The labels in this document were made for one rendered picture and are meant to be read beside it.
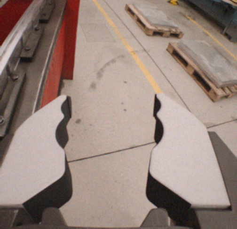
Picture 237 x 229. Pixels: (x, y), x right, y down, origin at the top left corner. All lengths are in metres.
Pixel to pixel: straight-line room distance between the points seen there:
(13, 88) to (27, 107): 0.09
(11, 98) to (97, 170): 1.00
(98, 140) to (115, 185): 0.42
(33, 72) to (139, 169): 1.14
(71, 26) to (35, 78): 1.03
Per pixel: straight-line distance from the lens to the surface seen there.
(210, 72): 2.74
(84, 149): 1.58
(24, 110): 0.69
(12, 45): 0.84
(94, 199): 1.44
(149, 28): 3.42
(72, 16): 1.72
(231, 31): 5.41
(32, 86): 0.77
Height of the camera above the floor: 1.39
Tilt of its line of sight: 48 degrees down
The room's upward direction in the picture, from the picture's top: 18 degrees clockwise
